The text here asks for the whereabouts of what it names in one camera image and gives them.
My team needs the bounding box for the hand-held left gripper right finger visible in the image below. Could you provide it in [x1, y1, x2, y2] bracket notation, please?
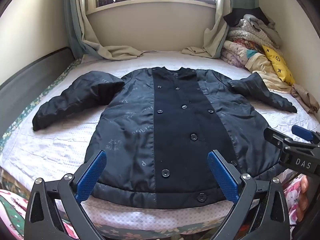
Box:
[207, 150, 290, 240]

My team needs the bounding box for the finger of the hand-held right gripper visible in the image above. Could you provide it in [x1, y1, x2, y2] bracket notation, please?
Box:
[264, 127, 290, 153]
[291, 124, 320, 145]

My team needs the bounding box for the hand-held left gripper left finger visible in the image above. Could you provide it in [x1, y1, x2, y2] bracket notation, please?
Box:
[24, 150, 108, 240]

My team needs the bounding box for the dark navy buttoned jacket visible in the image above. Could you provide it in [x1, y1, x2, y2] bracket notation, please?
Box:
[32, 66, 298, 209]

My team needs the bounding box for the person's right hand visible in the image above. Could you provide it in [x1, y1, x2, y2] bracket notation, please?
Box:
[298, 175, 312, 222]

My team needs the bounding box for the brown plaid cloth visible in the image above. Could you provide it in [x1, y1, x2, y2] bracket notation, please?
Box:
[291, 84, 320, 115]

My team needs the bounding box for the white textured bed cover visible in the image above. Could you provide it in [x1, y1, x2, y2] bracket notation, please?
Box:
[0, 51, 320, 230]

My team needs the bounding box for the cream cloth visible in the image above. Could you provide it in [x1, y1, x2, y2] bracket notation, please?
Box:
[246, 54, 292, 93]

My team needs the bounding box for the yellow patterned pillow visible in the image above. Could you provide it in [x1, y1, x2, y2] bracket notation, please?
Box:
[261, 45, 296, 86]

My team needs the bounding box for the pink floral pajamas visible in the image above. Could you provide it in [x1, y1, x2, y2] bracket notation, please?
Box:
[0, 169, 308, 240]

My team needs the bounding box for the pale purple floral quilt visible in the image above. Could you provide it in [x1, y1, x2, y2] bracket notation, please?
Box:
[220, 47, 253, 67]

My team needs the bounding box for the green floral bed sheet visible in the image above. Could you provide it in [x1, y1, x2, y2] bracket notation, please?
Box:
[0, 59, 250, 240]

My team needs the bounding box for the colourful patterned quilt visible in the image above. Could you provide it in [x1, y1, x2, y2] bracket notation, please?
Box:
[224, 39, 266, 54]

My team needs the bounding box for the grey garment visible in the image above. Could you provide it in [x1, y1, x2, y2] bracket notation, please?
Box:
[241, 14, 277, 34]

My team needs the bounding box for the cream curtain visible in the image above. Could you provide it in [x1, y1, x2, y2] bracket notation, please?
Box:
[75, 0, 145, 60]
[181, 0, 234, 58]

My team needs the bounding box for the dark grey bed side panel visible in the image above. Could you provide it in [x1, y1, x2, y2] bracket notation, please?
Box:
[0, 47, 73, 130]

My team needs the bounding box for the black garment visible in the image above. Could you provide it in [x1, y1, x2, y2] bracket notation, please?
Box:
[223, 7, 269, 27]

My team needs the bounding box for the teal curtain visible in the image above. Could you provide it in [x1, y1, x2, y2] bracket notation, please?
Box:
[64, 0, 100, 58]

